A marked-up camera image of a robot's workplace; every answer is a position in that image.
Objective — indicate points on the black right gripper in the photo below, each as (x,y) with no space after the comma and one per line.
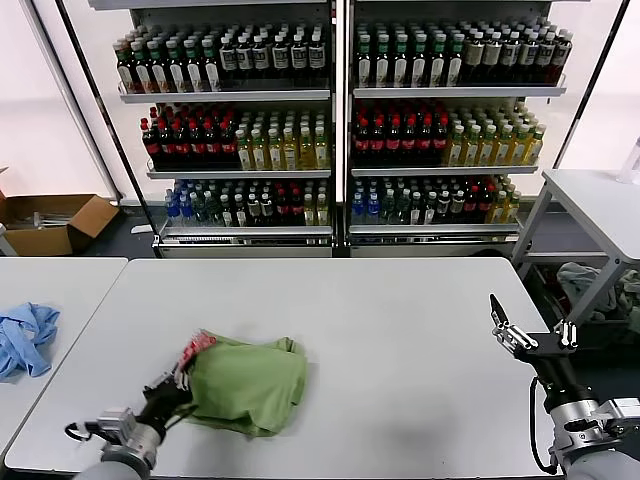
(552,370)

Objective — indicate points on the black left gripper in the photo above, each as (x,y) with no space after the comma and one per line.
(167,405)

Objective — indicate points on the light green shirt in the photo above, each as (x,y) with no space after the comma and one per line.
(250,385)

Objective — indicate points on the black storage bin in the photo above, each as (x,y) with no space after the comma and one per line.
(617,337)

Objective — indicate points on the greenish gray crumpled cloth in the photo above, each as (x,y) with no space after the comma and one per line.
(631,295)

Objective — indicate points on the yellow drink bottle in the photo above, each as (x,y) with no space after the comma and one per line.
(497,210)
(309,214)
(322,214)
(306,154)
(487,150)
(520,150)
(503,150)
(535,149)
(290,154)
(274,155)
(259,155)
(455,150)
(322,153)
(243,155)
(511,210)
(471,150)

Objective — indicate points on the white side table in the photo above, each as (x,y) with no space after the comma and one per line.
(590,210)

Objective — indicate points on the red cap cola bottle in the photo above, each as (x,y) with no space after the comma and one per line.
(392,145)
(484,207)
(424,145)
(181,147)
(197,147)
(408,145)
(296,210)
(228,147)
(213,147)
(150,147)
(440,145)
(361,145)
(282,210)
(376,145)
(165,147)
(470,207)

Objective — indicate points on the crumpled light blue cloth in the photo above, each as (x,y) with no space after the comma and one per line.
(25,340)

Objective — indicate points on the small dark tea bottle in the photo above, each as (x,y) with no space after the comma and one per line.
(253,212)
(267,212)
(456,207)
(442,207)

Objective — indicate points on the small white paper scrap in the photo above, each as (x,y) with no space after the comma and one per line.
(140,229)

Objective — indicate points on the small bottle white label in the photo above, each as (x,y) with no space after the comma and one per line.
(226,215)
(240,215)
(415,212)
(428,212)

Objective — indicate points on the blue drink bottle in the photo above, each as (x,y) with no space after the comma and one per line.
(358,210)
(186,212)
(172,212)
(372,210)

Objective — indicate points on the dark green drink bottle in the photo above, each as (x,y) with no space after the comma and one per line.
(387,210)
(401,210)
(213,212)
(200,212)

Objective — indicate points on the open brown cardboard box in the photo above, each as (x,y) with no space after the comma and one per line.
(85,220)

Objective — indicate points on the clear plastic bottle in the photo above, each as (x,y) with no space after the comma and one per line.
(631,165)

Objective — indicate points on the clear plastic packaging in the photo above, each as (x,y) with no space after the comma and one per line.
(40,220)

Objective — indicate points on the black slanted pole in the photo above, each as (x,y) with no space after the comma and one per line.
(590,85)
(107,125)

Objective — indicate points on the gray metal drinks shelf rack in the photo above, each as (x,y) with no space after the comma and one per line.
(225,97)
(450,92)

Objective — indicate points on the dark bottle green cap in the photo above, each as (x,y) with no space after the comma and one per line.
(159,72)
(142,72)
(363,67)
(436,67)
(454,67)
(381,67)
(418,67)
(176,72)
(400,67)
(210,72)
(125,70)
(193,72)

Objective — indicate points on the dark bottle white cap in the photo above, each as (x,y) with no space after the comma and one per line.
(244,59)
(280,58)
(509,54)
(260,59)
(298,58)
(544,53)
(228,60)
(561,52)
(526,53)
(315,57)

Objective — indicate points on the dark bottle beige label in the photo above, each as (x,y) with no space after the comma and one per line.
(490,54)
(472,55)

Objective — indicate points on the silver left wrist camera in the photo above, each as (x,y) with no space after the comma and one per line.
(116,424)

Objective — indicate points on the gray slanted frame bar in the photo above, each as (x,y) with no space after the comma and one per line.
(76,100)

